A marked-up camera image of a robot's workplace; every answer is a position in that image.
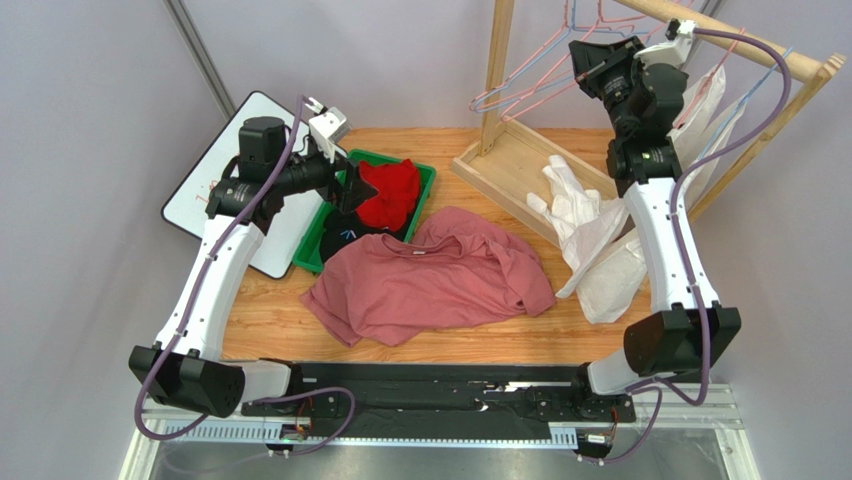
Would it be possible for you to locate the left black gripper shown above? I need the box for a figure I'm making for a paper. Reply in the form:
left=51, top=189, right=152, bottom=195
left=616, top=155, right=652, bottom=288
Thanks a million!
left=273, top=138, right=379, bottom=214

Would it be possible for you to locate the pink t shirt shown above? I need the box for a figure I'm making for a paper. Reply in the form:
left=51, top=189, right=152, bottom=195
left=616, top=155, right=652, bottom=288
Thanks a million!
left=300, top=207, right=556, bottom=347

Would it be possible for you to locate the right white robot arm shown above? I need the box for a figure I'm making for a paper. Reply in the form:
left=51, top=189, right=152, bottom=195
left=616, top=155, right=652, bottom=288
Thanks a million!
left=569, top=37, right=741, bottom=396

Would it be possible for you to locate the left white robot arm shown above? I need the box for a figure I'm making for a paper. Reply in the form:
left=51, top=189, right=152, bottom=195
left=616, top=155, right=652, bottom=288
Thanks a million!
left=128, top=109, right=376, bottom=418

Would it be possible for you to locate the black t shirt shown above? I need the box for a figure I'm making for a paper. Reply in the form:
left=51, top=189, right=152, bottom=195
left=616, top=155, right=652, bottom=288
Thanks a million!
left=319, top=212, right=411, bottom=264

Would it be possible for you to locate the red t shirt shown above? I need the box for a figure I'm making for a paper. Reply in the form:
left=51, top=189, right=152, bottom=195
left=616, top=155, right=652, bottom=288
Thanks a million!
left=356, top=159, right=421, bottom=232

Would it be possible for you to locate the pink hanger holding shirt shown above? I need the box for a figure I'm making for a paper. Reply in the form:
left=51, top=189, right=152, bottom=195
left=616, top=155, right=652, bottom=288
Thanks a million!
left=674, top=40, right=739, bottom=129

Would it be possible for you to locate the white shirt on pink hanger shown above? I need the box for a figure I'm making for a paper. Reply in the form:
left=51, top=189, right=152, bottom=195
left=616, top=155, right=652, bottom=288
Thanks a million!
left=552, top=65, right=728, bottom=297

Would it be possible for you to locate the blue hanger holding shirt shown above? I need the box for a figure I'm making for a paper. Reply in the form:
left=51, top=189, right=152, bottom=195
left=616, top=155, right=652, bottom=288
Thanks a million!
left=670, top=64, right=779, bottom=175

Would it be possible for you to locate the wooden clothes rack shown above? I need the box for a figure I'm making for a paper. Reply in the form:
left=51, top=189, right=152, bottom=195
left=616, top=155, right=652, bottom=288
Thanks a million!
left=452, top=1, right=846, bottom=246

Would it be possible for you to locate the white whiteboard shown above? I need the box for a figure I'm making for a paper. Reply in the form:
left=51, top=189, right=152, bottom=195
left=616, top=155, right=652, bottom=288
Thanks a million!
left=160, top=91, right=334, bottom=281

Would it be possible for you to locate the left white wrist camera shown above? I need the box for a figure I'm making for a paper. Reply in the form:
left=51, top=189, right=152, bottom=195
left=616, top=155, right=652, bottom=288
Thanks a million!
left=305, top=97, right=352, bottom=163

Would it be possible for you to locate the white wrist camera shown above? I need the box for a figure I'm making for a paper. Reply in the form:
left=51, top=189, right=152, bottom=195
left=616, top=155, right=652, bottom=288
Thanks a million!
left=634, top=19, right=697, bottom=67
left=305, top=97, right=352, bottom=163

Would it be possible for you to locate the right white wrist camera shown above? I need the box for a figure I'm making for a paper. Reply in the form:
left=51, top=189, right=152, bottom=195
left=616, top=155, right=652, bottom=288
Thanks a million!
left=634, top=19, right=697, bottom=67

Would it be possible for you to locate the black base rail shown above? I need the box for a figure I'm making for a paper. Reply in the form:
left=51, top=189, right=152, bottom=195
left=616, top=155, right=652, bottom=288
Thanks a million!
left=241, top=363, right=640, bottom=459

